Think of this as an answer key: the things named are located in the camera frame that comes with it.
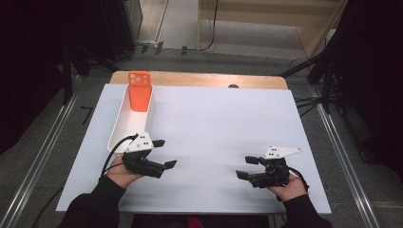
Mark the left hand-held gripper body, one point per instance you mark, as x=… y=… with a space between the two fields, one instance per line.
x=141 y=163

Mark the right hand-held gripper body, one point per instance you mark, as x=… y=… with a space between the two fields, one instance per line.
x=275 y=172

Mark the white rectangular tray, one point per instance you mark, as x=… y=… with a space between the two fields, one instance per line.
x=130 y=123

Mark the orange phone case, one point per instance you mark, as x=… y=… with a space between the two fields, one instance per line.
x=139 y=98

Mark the person's right hand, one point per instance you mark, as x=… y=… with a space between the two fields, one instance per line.
x=290 y=190

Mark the person's left hand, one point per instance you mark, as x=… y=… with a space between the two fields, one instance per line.
x=120 y=175

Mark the red fabric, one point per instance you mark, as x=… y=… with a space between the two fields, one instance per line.
x=195 y=222

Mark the wooden table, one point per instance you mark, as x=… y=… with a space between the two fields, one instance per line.
x=196 y=79

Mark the power plugs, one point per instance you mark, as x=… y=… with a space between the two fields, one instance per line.
x=150 y=47

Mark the black metal stand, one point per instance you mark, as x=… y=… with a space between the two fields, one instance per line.
x=67 y=79
x=326 y=88

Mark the black cabinet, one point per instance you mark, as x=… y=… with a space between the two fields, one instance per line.
x=117 y=28

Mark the black curtain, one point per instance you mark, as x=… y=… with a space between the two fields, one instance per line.
x=25 y=63
x=374 y=63

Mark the light wooden cabinet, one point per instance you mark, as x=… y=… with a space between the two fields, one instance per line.
x=253 y=12

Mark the metal floor rail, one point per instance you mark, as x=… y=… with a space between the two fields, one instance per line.
x=343 y=158
x=38 y=158

